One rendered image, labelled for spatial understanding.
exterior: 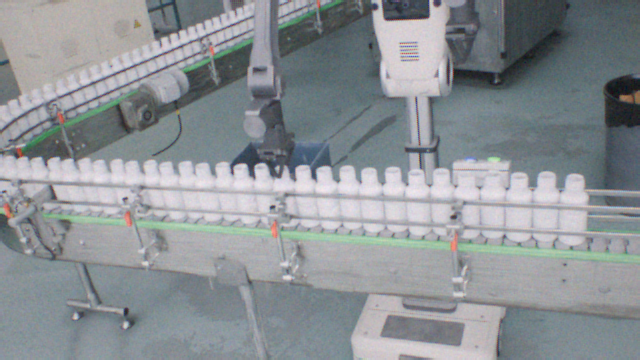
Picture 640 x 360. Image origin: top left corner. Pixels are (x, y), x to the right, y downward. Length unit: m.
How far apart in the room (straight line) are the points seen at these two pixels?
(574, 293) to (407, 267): 0.40
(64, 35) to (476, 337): 4.16
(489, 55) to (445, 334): 3.20
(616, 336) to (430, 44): 1.47
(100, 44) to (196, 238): 4.02
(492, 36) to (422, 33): 3.20
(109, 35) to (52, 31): 0.52
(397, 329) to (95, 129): 1.59
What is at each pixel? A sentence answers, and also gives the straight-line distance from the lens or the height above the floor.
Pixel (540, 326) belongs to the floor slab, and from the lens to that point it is 2.87.
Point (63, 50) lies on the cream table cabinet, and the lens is 5.55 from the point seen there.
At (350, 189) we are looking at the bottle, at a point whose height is 1.12.
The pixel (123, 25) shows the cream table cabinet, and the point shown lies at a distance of 5.86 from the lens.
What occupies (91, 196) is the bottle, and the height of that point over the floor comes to 1.06.
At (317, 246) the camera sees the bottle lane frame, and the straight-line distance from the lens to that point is 1.69.
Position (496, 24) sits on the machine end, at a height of 0.51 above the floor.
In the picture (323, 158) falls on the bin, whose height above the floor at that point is 0.92.
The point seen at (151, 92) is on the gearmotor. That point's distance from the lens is 3.04.
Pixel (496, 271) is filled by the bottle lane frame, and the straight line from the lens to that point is 1.61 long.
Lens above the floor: 1.89
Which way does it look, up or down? 28 degrees down
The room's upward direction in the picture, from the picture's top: 9 degrees counter-clockwise
